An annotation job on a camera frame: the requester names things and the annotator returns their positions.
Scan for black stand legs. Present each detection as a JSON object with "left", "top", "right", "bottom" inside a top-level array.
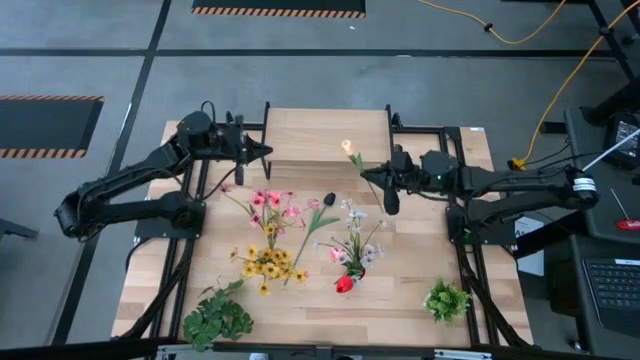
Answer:
[{"left": 579, "top": 0, "right": 640, "bottom": 127}]

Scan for yellow cable with yellow plug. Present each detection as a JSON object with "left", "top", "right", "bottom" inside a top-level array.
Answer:
[{"left": 508, "top": 0, "right": 640, "bottom": 174}]

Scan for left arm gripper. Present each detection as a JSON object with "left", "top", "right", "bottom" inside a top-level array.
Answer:
[{"left": 214, "top": 114, "right": 274, "bottom": 187}]

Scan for pink artificial blossom spray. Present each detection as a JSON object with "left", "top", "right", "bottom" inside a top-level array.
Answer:
[{"left": 218, "top": 183, "right": 322, "bottom": 251}]

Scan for black mat with hazard stripes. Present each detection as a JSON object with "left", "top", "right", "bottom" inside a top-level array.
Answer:
[
  {"left": 0, "top": 94, "right": 105, "bottom": 160},
  {"left": 190, "top": 0, "right": 367, "bottom": 20}
]

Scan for white artificial blossom spray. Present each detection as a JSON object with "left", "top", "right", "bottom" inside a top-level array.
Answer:
[{"left": 310, "top": 198, "right": 389, "bottom": 279}]

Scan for black aluminium table frame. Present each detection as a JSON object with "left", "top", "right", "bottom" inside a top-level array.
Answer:
[{"left": 149, "top": 110, "right": 501, "bottom": 351}]

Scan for black side desk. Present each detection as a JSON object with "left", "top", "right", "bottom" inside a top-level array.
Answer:
[{"left": 542, "top": 107, "right": 640, "bottom": 360}]

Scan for red artificial tulip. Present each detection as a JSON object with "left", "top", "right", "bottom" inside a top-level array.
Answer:
[{"left": 334, "top": 273, "right": 356, "bottom": 295}]

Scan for cream artificial tulip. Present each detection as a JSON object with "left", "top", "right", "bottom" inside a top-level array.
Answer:
[{"left": 340, "top": 138, "right": 389, "bottom": 214}]

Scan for white cable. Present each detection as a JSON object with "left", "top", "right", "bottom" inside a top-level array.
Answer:
[{"left": 582, "top": 128, "right": 640, "bottom": 172}]

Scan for red-handled screwdriver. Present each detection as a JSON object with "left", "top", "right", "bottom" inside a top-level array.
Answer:
[{"left": 609, "top": 187, "right": 640, "bottom": 232}]

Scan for black laptop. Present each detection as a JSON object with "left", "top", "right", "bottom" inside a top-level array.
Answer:
[{"left": 582, "top": 257, "right": 640, "bottom": 337}]

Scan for yellow cable with black connector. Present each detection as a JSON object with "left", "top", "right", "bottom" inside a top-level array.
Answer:
[{"left": 417, "top": 0, "right": 569, "bottom": 46}]

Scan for small bushy green plant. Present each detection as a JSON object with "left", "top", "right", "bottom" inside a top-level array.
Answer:
[{"left": 423, "top": 278, "right": 473, "bottom": 325}]

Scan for grey furniture foot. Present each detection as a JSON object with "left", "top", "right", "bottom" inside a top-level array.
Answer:
[{"left": 0, "top": 218, "right": 39, "bottom": 242}]

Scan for black cable bundle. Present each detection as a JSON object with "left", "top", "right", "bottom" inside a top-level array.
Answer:
[
  {"left": 119, "top": 238, "right": 197, "bottom": 341},
  {"left": 455, "top": 243, "right": 532, "bottom": 347}
]

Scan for large-leaf green artificial plant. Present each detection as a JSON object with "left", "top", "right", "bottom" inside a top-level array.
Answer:
[{"left": 182, "top": 278, "right": 255, "bottom": 353}]

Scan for white label sheet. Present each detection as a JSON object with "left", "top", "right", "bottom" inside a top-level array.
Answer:
[{"left": 513, "top": 215, "right": 546, "bottom": 277}]

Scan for black camera mount rail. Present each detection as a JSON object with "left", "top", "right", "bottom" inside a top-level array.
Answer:
[{"left": 0, "top": 338, "right": 640, "bottom": 360}]

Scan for dark artificial tulip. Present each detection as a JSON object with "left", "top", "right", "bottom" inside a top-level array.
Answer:
[{"left": 285, "top": 191, "right": 342, "bottom": 287}]

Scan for wooden shelf with black legs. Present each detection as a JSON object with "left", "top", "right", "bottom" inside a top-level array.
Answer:
[{"left": 259, "top": 102, "right": 396, "bottom": 184}]

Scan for black tablet screen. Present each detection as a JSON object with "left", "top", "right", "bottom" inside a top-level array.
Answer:
[{"left": 603, "top": 112, "right": 640, "bottom": 170}]

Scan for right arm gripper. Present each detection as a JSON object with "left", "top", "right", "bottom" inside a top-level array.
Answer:
[{"left": 360, "top": 143, "right": 424, "bottom": 217}]

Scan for yellow artificial flower bunch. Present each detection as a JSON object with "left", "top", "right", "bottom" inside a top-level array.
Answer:
[{"left": 228, "top": 222, "right": 310, "bottom": 297}]

